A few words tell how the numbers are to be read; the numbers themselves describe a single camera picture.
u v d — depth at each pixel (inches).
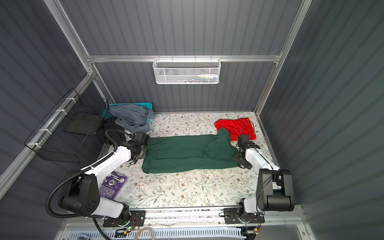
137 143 27.7
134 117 42.8
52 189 15.7
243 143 28.5
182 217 29.7
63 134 28.5
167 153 38.9
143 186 32.5
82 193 16.8
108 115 40.0
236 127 42.3
